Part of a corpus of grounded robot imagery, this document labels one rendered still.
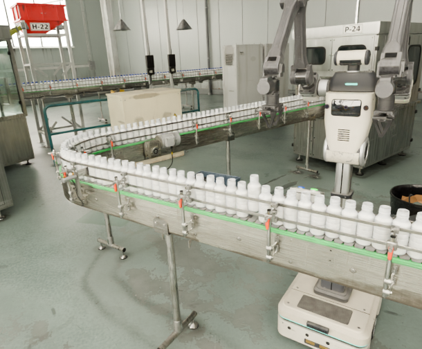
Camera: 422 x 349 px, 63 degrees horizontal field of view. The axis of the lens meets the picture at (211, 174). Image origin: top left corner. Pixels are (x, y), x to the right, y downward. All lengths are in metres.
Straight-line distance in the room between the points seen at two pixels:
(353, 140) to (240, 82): 5.84
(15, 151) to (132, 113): 2.20
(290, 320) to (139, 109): 4.25
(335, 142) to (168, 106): 4.33
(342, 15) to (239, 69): 6.78
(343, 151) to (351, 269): 0.71
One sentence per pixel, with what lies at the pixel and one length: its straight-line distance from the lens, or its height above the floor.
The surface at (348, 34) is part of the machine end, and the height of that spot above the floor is 1.88.
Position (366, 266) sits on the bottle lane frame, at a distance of 1.45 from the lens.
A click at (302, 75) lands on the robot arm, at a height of 1.59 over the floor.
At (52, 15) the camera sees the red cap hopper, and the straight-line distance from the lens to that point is 8.17.
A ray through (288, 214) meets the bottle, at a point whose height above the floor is 1.07.
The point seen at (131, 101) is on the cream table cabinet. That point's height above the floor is 1.08.
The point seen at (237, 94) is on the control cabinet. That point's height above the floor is 0.88.
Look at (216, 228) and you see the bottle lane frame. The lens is 1.66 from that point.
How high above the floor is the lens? 1.71
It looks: 19 degrees down
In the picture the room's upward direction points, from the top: 3 degrees counter-clockwise
